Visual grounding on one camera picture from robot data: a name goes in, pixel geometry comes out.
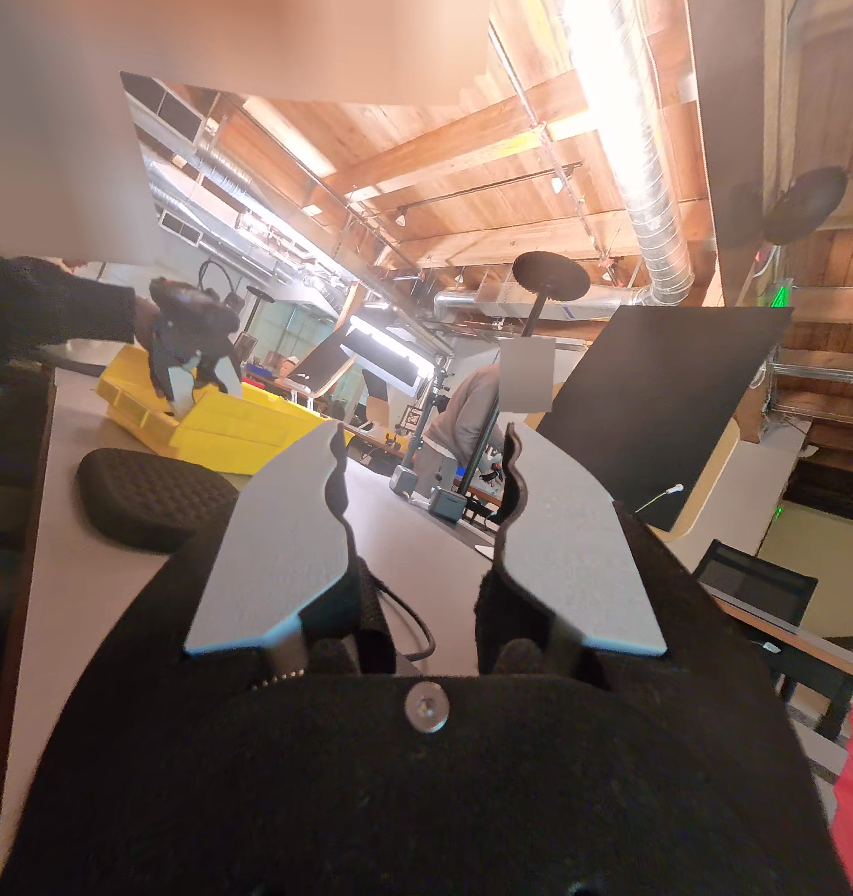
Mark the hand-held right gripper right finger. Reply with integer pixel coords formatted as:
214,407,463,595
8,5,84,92
493,422,669,657

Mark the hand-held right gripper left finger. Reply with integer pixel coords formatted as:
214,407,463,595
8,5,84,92
183,420,357,657

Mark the yellow plastic bin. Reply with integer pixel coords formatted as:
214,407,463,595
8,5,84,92
104,392,353,477
97,343,329,438

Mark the person's left forearm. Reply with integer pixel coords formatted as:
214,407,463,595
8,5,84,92
0,248,141,379

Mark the person's left hand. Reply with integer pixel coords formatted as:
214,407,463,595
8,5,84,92
134,294,161,352

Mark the black honeycomb armrest pad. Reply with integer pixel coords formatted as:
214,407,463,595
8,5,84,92
76,448,241,554

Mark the softbox light panel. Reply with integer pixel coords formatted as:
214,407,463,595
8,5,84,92
342,325,434,372

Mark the black panel with wooden rim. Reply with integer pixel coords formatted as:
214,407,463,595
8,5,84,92
535,304,795,543

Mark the black office chair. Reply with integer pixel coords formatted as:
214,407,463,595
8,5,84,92
692,539,819,631

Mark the black disc floor stand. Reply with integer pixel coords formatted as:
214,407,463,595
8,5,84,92
461,251,592,505

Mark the wooden office desk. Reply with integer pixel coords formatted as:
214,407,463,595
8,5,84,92
706,595,853,743

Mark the black round fan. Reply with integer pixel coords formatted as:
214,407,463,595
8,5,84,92
762,166,851,246

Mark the thin black cable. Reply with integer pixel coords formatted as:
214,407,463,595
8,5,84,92
370,574,438,662

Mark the silver ventilation duct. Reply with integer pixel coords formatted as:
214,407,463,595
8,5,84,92
573,0,697,309

